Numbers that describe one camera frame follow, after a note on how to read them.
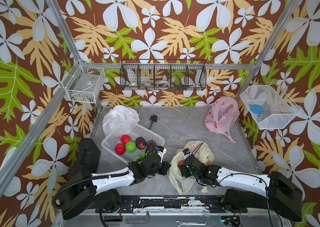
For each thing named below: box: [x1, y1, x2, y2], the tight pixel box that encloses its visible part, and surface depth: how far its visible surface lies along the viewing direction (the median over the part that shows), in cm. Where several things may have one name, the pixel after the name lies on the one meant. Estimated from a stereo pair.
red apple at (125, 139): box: [120, 134, 132, 145], surface depth 95 cm
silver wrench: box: [175, 220, 211, 227], surface depth 70 cm
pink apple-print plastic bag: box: [204, 96, 240, 144], surface depth 104 cm
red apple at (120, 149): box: [114, 143, 126, 156], surface depth 90 cm
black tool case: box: [66, 137, 101, 181], surface depth 78 cm
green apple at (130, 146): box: [125, 140, 137, 153], surface depth 92 cm
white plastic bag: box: [102, 104, 141, 137], surface depth 100 cm
